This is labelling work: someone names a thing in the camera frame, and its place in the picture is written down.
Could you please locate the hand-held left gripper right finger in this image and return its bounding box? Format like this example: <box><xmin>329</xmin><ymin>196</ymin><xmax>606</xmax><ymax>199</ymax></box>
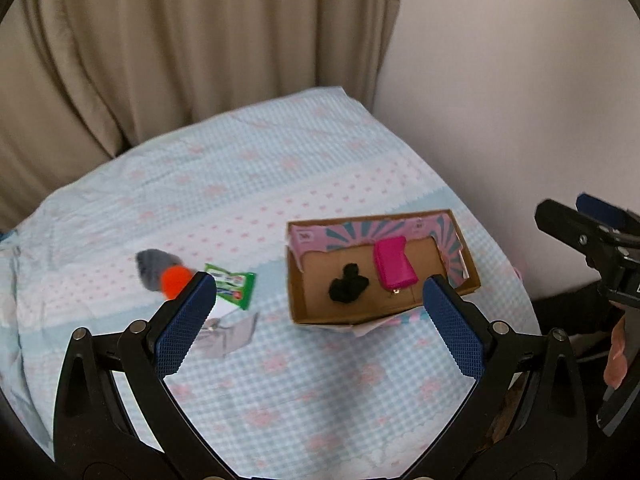
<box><xmin>400</xmin><ymin>274</ymin><xmax>589</xmax><ymax>480</ymax></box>

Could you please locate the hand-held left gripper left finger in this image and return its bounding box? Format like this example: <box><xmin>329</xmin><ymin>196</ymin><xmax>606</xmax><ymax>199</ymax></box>
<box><xmin>52</xmin><ymin>271</ymin><xmax>237</xmax><ymax>480</ymax></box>

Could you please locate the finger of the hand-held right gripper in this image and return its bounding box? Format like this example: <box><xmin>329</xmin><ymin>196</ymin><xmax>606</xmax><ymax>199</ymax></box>
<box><xmin>575</xmin><ymin>192</ymin><xmax>640</xmax><ymax>237</ymax></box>
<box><xmin>534</xmin><ymin>199</ymin><xmax>640</xmax><ymax>263</ymax></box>

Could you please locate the cardboard box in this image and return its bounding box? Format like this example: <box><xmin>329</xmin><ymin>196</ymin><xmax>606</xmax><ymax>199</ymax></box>
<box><xmin>285</xmin><ymin>208</ymin><xmax>482</xmax><ymax>337</ymax></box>

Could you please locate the person's right hand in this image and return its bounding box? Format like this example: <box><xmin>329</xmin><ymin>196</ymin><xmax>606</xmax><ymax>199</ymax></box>
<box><xmin>603</xmin><ymin>315</ymin><xmax>632</xmax><ymax>390</ymax></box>

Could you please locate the clear plastic bag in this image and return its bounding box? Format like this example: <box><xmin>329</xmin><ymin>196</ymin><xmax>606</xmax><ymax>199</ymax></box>
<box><xmin>192</xmin><ymin>310</ymin><xmax>260</xmax><ymax>360</ymax></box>

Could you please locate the grey and orange plush toy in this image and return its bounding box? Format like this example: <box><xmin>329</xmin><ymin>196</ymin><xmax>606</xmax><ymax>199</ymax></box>
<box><xmin>135</xmin><ymin>249</ymin><xmax>197</xmax><ymax>302</ymax></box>

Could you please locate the green tissue packet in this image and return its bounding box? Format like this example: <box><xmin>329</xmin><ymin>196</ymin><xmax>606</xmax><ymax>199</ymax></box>
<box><xmin>203</xmin><ymin>263</ymin><xmax>257</xmax><ymax>311</ymax></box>

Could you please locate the pink wallet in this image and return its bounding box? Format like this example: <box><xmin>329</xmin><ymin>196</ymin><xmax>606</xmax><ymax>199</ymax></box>
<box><xmin>373</xmin><ymin>238</ymin><xmax>419</xmax><ymax>293</ymax></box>

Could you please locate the black sock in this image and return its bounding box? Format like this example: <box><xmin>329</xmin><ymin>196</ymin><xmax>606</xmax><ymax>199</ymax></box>
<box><xmin>328</xmin><ymin>262</ymin><xmax>370</xmax><ymax>305</ymax></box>

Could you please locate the beige curtain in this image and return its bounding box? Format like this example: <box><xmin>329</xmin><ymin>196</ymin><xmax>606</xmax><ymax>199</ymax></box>
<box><xmin>0</xmin><ymin>0</ymin><xmax>402</xmax><ymax>233</ymax></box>

